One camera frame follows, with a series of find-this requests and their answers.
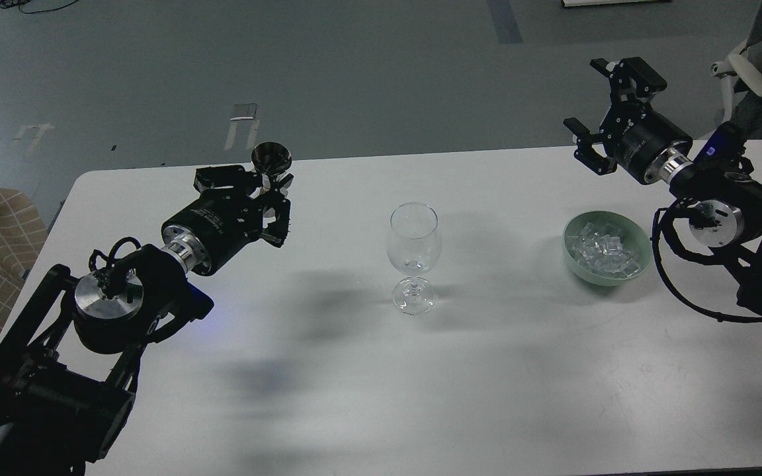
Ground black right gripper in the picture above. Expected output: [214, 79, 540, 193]
[563, 57, 693, 184]

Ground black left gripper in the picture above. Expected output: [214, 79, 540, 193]
[161, 165, 294, 276]

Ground steel cocktail jigger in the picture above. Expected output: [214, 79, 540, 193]
[251, 141, 292, 198]

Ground clear ice cubes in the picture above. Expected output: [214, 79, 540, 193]
[568, 221, 642, 278]

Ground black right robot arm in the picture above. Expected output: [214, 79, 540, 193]
[563, 57, 762, 323]

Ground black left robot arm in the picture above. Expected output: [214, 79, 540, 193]
[0, 165, 294, 475]

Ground clear wine glass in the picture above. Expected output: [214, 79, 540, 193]
[386, 202, 443, 316]

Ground silver floor plate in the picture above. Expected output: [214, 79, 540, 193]
[229, 102, 258, 122]

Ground white office chair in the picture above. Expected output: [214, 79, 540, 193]
[710, 40, 762, 122]

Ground green bowl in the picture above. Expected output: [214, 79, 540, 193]
[560, 211, 652, 287]

